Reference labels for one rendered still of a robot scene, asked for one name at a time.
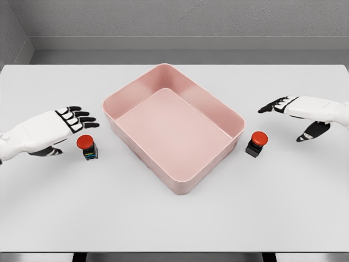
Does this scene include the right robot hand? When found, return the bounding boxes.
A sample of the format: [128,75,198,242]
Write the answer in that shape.
[257,96,345,143]

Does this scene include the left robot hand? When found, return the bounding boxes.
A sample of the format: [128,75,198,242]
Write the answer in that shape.
[16,106,100,157]

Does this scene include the pink rectangular plastic basket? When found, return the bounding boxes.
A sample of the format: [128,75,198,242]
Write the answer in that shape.
[102,63,246,196]

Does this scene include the red button switch coloured terminals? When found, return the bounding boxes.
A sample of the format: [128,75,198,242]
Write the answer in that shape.
[76,134,99,162]

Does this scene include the red button switch black base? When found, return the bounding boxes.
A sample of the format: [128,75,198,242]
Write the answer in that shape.
[245,131,268,159]

